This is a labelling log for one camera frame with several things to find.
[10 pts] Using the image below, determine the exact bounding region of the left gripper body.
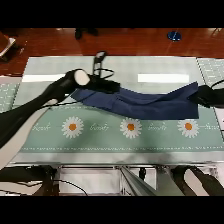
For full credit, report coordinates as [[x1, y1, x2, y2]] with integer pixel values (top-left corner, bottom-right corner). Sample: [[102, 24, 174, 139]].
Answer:
[[87, 76, 122, 95]]

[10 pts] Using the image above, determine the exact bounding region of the dark blue T-shirt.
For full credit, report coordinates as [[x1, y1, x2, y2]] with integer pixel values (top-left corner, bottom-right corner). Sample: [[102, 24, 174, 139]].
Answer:
[[70, 81, 201, 121]]

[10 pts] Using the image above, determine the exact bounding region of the blue round object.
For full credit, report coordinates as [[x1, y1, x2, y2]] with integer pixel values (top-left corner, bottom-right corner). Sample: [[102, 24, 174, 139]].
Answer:
[[166, 30, 183, 42]]

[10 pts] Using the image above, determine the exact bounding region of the silver frame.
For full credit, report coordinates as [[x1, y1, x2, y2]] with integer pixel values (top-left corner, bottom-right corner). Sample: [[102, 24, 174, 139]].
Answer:
[[0, 161, 224, 197]]

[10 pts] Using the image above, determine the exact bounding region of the black cable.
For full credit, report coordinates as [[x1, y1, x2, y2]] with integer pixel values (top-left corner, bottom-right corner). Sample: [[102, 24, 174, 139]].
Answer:
[[52, 179, 89, 197]]

